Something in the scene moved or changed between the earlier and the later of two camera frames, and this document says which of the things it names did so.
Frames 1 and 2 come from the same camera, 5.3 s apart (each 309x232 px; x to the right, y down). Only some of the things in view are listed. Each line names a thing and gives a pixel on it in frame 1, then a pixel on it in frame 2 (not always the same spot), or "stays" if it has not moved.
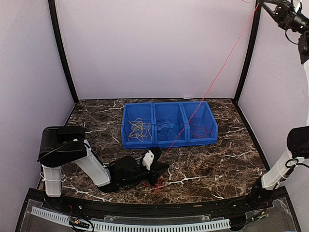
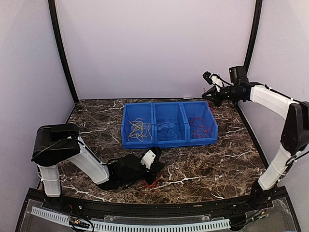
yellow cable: x=140 y=130 stays
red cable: x=160 y=185 → x=200 y=130
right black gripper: x=284 y=14 → x=215 y=98
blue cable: x=168 y=130 stays
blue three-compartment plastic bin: x=156 y=124 stays
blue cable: x=168 y=129 stays
